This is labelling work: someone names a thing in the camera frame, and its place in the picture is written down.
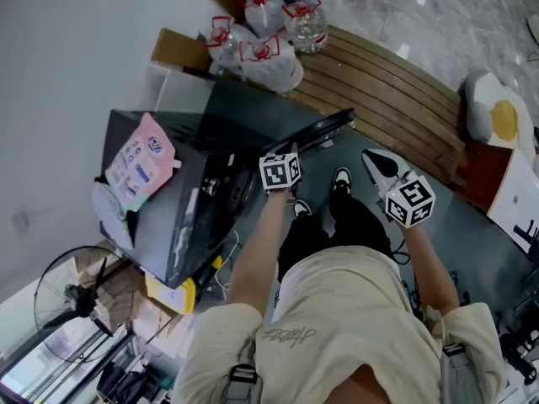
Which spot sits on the red-brown wooden cabinet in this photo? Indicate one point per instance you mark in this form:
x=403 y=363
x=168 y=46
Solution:
x=480 y=171

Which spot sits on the person's beige t-shirt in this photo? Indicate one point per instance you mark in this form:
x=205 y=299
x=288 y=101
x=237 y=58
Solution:
x=337 y=322

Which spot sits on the white-bagged water jug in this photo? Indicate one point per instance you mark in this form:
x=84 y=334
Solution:
x=269 y=70

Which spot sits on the person's left white black shoe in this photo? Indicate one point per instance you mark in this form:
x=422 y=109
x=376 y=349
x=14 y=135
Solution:
x=302 y=208

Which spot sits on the white panel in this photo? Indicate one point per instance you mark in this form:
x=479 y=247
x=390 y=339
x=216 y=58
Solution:
x=181 y=86

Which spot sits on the person's white black shoe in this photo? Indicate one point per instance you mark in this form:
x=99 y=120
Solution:
x=342 y=179
x=302 y=208

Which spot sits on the brown cardboard box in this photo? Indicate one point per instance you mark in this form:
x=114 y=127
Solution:
x=126 y=301

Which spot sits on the large black floor fan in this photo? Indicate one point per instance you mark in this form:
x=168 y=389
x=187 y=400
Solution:
x=80 y=305

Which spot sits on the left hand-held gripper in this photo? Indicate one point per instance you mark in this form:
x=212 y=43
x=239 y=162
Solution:
x=278 y=173

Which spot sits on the person's left forearm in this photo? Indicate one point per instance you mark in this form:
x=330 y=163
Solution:
x=257 y=242

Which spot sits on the pink detergent pouch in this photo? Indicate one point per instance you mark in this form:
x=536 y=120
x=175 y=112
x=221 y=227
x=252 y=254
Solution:
x=143 y=162

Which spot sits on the white checked cloth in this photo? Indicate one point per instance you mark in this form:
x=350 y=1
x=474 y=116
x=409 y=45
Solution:
x=109 y=217

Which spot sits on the person's right forearm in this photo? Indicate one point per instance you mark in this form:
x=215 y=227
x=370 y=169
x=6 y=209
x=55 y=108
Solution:
x=429 y=267

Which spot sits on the brown cardboard panel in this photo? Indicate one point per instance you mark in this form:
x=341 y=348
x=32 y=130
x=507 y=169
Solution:
x=177 y=49

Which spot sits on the person's black trousers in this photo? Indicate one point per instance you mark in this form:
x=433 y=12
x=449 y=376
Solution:
x=349 y=225

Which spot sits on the curved wooden slatted bench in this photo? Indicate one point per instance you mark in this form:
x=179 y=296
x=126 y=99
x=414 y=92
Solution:
x=379 y=86

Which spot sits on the dark garment rack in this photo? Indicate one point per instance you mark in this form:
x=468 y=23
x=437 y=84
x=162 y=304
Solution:
x=126 y=385

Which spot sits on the black washing machine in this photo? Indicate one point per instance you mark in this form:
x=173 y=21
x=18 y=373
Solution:
x=198 y=141

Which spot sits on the yellow lidded black bin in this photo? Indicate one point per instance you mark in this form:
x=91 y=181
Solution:
x=172 y=297

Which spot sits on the person's right white black shoe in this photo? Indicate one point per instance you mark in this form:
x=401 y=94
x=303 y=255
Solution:
x=342 y=179

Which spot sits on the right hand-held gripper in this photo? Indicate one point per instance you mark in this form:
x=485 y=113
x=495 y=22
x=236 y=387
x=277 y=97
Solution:
x=410 y=202

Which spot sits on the white table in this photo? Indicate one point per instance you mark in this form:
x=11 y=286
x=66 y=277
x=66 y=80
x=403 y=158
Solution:
x=511 y=200

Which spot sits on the egg-shaped pillow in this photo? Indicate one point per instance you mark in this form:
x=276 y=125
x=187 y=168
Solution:
x=480 y=99

